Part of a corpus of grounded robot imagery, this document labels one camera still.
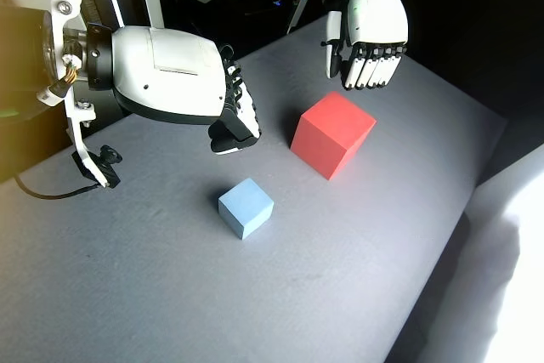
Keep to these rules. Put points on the red cube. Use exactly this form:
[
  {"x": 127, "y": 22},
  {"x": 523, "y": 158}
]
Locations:
[{"x": 331, "y": 133}]

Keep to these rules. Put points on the light blue cube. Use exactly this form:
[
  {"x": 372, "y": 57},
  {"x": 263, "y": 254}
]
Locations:
[{"x": 246, "y": 210}]

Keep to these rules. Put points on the grey table cloth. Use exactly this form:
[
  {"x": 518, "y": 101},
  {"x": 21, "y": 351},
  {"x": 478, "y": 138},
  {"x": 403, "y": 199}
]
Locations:
[{"x": 212, "y": 295}]

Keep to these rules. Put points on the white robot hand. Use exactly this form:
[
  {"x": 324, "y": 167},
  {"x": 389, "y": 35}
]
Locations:
[
  {"x": 376, "y": 14},
  {"x": 170, "y": 74}
]

